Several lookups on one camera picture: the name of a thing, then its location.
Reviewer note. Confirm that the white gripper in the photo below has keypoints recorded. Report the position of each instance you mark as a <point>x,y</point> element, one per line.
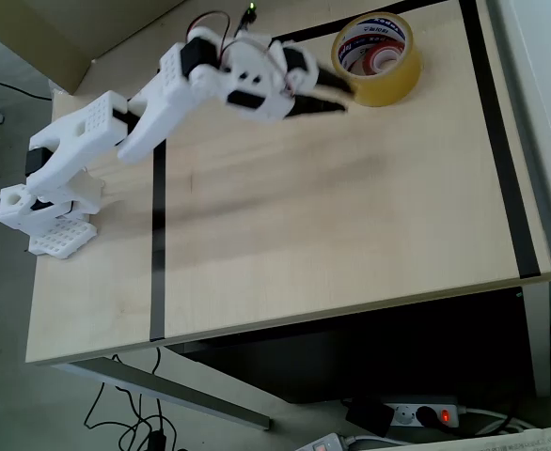
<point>299,70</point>

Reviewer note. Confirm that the red tape roll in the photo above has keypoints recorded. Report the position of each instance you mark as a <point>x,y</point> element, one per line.
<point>383,56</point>

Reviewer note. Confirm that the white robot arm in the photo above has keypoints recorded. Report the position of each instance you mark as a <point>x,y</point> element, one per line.
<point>162,108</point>

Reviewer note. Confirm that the large yellow tape roll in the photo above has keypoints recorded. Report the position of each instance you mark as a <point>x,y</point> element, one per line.
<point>388,87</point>

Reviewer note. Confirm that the small board with green LED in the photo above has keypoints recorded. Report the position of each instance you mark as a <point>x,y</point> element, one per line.
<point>251,14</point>

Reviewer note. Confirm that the black power adapter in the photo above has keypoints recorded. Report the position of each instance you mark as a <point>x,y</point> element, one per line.
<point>368,418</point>

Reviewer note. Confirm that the grey table leg beam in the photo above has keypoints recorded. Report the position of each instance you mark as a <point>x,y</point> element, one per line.
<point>172,387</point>

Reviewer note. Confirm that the black round plug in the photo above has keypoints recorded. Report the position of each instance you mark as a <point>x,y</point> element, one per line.
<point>427,416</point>

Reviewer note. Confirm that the small white power strip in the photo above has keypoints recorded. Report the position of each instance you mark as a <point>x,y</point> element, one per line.
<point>322,442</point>

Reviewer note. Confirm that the printed paper sheet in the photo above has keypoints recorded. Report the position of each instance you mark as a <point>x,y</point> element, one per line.
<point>501,439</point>

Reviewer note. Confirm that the white power strip red switch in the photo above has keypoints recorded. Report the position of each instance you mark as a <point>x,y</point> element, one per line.
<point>404,415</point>

